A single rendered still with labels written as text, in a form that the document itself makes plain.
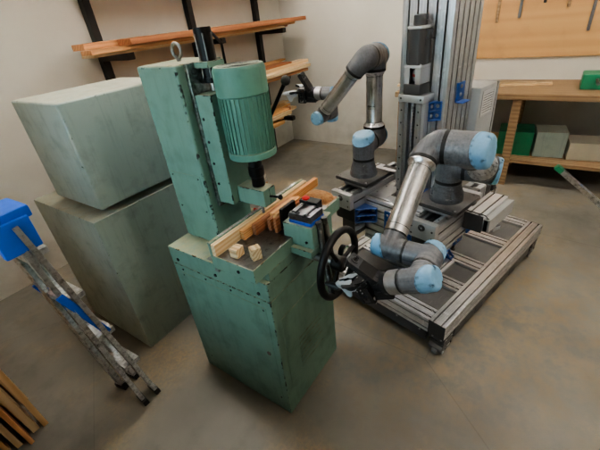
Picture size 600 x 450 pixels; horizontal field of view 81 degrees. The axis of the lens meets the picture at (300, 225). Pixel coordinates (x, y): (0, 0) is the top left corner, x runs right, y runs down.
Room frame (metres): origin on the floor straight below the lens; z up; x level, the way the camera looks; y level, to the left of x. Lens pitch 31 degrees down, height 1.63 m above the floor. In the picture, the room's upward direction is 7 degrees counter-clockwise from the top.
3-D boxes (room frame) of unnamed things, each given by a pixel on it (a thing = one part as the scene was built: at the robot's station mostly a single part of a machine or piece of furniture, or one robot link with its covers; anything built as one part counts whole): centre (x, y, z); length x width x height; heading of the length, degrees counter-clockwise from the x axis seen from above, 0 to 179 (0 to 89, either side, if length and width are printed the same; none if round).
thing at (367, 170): (1.84, -0.39, 0.87); 0.15 x 0.15 x 0.10
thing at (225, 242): (1.30, 0.14, 0.92); 0.60 x 0.02 x 0.05; 142
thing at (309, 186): (1.37, 0.06, 0.92); 0.54 x 0.02 x 0.04; 142
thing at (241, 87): (1.27, 0.14, 1.35); 0.18 x 0.18 x 0.31
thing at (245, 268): (1.22, 0.04, 0.87); 0.61 x 0.30 x 0.06; 142
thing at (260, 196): (1.28, 0.15, 1.03); 0.14 x 0.07 x 0.09; 52
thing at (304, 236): (1.17, -0.03, 0.91); 0.15 x 0.14 x 0.09; 142
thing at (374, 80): (1.95, -0.47, 1.19); 0.15 x 0.12 x 0.55; 142
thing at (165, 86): (1.44, 0.37, 1.16); 0.22 x 0.22 x 0.72; 52
